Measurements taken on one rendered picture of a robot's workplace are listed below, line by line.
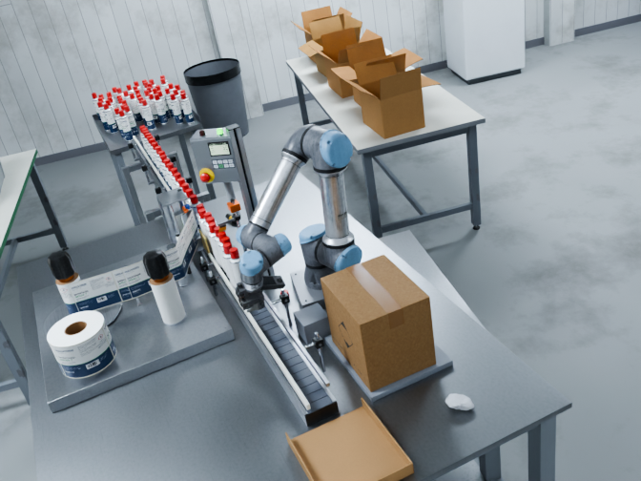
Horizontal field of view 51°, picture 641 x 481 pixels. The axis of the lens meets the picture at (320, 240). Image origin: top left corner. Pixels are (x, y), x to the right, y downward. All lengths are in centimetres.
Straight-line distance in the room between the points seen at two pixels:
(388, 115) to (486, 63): 321
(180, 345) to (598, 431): 181
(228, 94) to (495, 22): 266
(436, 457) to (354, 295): 54
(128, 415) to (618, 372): 224
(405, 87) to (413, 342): 215
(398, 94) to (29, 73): 417
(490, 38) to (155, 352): 529
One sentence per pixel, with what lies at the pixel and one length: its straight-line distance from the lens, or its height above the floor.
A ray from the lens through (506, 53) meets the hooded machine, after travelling 718.
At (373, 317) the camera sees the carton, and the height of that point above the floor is 112.
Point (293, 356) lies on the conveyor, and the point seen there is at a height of 88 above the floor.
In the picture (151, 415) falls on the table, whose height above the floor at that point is 83.
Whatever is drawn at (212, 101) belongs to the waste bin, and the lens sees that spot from 651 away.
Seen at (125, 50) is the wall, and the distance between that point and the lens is 705.
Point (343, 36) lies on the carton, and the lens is 511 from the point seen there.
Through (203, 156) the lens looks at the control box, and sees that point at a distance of 260.
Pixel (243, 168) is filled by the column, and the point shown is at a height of 133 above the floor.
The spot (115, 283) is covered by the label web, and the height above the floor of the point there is 101.
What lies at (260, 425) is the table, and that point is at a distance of 219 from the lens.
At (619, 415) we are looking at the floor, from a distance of 332.
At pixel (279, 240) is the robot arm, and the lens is 224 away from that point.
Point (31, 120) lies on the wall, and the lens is 732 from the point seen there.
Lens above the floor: 235
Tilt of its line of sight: 30 degrees down
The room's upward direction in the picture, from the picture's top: 11 degrees counter-clockwise
